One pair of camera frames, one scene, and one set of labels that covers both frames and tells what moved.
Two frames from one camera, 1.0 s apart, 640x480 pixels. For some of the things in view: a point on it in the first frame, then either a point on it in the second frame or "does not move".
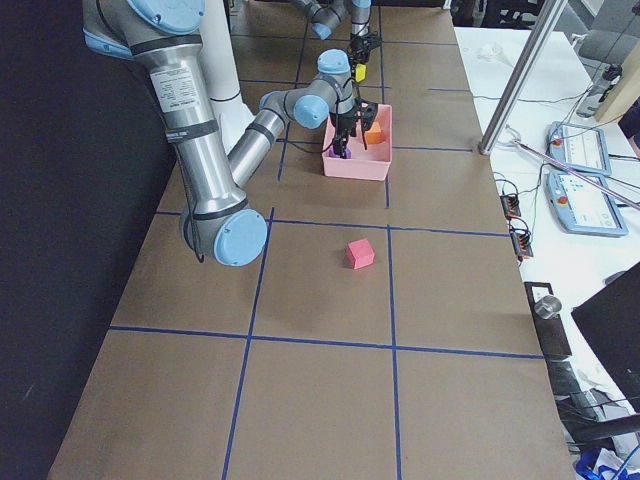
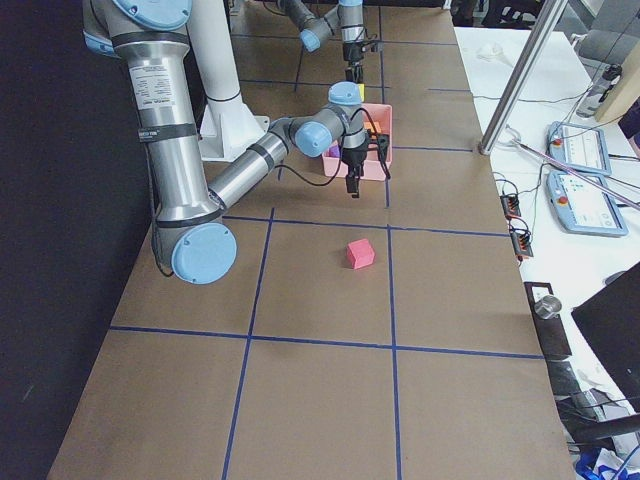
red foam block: x=360 y=253 does not move
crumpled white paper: x=493 y=52 does not move
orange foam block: x=375 y=135 does not move
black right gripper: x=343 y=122 -> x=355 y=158
